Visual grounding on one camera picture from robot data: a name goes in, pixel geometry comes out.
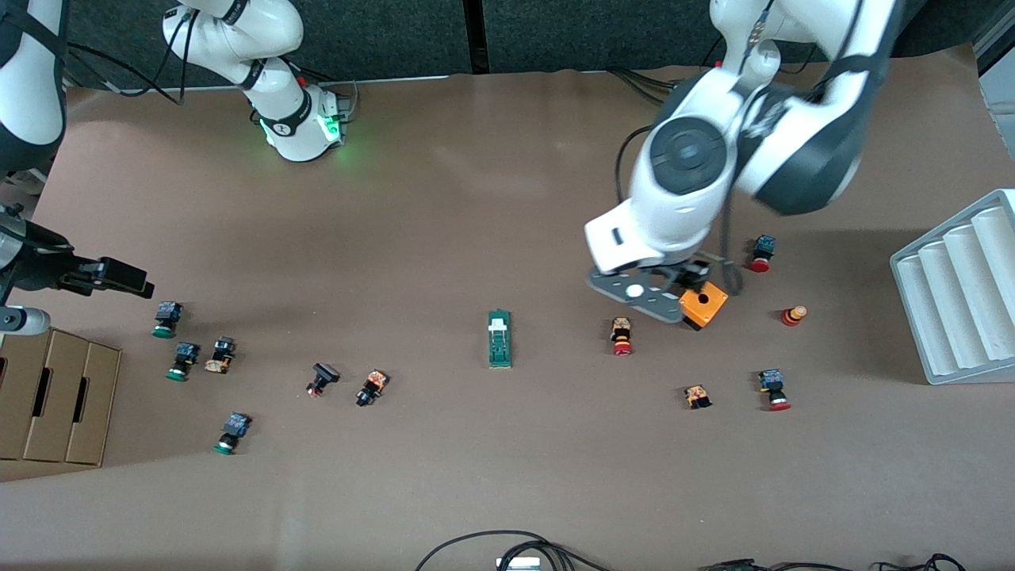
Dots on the black square button red base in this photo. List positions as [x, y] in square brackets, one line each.
[323, 374]

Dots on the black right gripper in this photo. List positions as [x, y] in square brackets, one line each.
[41, 268]

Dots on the red emergency button orange block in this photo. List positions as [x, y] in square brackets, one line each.
[622, 333]

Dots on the orange button enclosure box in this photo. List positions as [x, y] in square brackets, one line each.
[714, 309]

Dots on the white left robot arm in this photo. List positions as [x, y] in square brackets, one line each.
[682, 198]

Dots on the red yellow emergency button head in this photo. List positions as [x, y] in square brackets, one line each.
[791, 316]

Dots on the red mushroom button blue block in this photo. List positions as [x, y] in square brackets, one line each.
[763, 247]
[771, 385]

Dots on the orange black contact block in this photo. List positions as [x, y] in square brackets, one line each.
[698, 395]

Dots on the grey ridged tray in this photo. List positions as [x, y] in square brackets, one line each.
[951, 317]

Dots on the brown table mat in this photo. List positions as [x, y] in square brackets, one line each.
[396, 238]

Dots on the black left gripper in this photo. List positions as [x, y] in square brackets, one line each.
[695, 275]

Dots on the cardboard divider box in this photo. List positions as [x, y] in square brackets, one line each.
[55, 396]

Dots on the green push button blue block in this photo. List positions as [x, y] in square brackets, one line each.
[166, 316]
[184, 357]
[234, 428]

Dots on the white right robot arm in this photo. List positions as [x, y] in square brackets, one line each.
[293, 127]

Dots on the white adapter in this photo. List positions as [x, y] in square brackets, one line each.
[518, 564]

